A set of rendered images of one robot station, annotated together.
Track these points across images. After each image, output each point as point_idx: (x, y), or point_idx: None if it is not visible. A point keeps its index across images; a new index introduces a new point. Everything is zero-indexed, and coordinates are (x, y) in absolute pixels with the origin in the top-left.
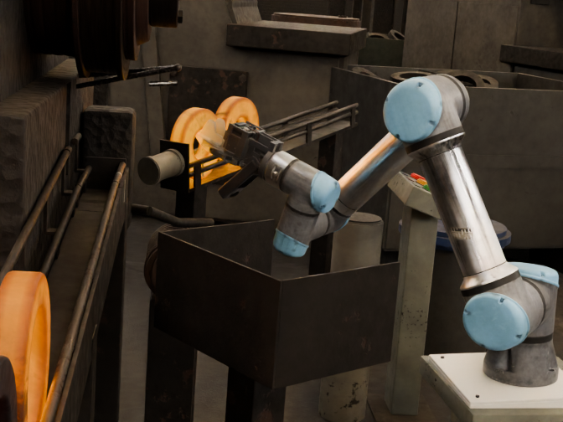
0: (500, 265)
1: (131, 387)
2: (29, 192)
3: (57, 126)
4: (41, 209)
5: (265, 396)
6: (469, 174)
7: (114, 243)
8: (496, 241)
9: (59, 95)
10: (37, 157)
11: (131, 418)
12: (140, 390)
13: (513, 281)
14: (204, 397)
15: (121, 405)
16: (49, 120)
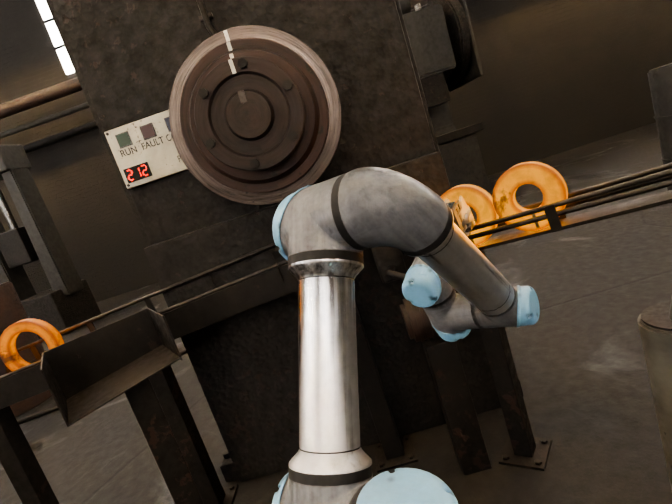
0: (301, 450)
1: (614, 396)
2: (171, 276)
3: (250, 233)
4: (178, 283)
5: (132, 410)
6: (305, 317)
7: (239, 301)
8: (307, 418)
9: (251, 216)
10: (186, 259)
11: (553, 416)
12: (612, 402)
13: (291, 482)
14: (640, 438)
15: (572, 404)
16: (219, 236)
